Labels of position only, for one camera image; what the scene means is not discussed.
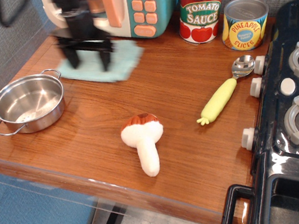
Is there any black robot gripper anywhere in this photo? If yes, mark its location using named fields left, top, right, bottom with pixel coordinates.
left=51, top=11, right=113, bottom=71

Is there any light blue cloth napkin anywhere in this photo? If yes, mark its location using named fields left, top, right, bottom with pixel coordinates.
left=57, top=40, right=144, bottom=83

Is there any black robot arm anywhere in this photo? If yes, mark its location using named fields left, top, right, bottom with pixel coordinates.
left=52, top=0, right=113, bottom=71

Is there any teal toy microwave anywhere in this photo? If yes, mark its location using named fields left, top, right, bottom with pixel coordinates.
left=41, top=0, right=179, bottom=38

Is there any small stainless steel pot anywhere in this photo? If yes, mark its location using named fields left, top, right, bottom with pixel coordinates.
left=0, top=68, right=65, bottom=136

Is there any plush mushroom toy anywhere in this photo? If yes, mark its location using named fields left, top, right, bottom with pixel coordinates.
left=120, top=113, right=164, bottom=177

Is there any tomato sauce can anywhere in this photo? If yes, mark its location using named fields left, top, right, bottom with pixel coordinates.
left=179, top=0, right=222, bottom=44

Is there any pineapple slices can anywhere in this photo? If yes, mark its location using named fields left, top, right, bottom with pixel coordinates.
left=222, top=0, right=269, bottom=51

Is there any black toy stove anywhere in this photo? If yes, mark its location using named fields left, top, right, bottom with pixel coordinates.
left=221, top=0, right=299, bottom=224

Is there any black braided cable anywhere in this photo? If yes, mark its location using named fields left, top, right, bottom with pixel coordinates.
left=0, top=0, right=33, bottom=29

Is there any spoon with yellow-green handle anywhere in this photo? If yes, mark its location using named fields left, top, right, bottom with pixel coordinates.
left=197, top=55, right=255, bottom=126

